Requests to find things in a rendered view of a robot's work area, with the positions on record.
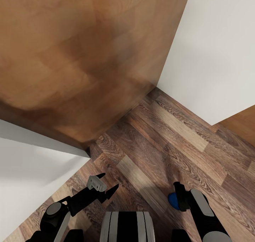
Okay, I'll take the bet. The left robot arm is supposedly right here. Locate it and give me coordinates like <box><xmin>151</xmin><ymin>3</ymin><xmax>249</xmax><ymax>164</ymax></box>
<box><xmin>25</xmin><ymin>173</ymin><xmax>119</xmax><ymax>242</ymax></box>

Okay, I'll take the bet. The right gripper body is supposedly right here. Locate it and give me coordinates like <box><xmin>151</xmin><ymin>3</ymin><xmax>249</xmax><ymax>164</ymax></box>
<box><xmin>174</xmin><ymin>184</ymin><xmax>190</xmax><ymax>210</ymax></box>

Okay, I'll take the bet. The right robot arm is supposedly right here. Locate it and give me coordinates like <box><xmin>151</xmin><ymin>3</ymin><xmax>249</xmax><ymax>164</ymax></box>
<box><xmin>173</xmin><ymin>182</ymin><xmax>233</xmax><ymax>242</ymax></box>

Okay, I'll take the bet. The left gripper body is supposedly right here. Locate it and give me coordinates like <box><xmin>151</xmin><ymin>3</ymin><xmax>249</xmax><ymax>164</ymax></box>
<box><xmin>78</xmin><ymin>187</ymin><xmax>105</xmax><ymax>208</ymax></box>

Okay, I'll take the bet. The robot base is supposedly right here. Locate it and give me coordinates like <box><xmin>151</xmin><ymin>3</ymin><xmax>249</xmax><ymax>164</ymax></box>
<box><xmin>64</xmin><ymin>229</ymin><xmax>192</xmax><ymax>242</ymax></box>

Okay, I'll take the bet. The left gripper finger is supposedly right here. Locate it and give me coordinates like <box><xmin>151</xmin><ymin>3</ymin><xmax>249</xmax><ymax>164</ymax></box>
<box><xmin>105</xmin><ymin>184</ymin><xmax>119</xmax><ymax>200</ymax></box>
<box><xmin>96</xmin><ymin>173</ymin><xmax>106</xmax><ymax>179</ymax></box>

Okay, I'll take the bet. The sandal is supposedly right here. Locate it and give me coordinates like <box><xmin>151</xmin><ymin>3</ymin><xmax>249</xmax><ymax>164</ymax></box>
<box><xmin>168</xmin><ymin>192</ymin><xmax>181</xmax><ymax>211</ymax></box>

